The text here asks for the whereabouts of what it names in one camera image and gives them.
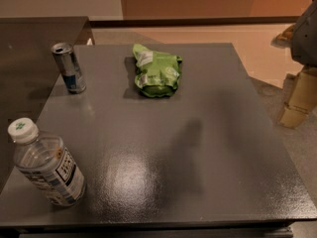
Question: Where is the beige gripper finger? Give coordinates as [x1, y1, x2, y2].
[270, 25, 295, 48]
[278, 66, 317, 128]

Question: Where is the redbull can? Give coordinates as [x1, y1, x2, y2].
[51, 43, 86, 94]

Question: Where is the clear plastic water bottle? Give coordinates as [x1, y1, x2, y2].
[8, 118, 86, 206]

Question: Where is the green chip bag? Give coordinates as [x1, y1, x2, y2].
[133, 44, 182, 98]

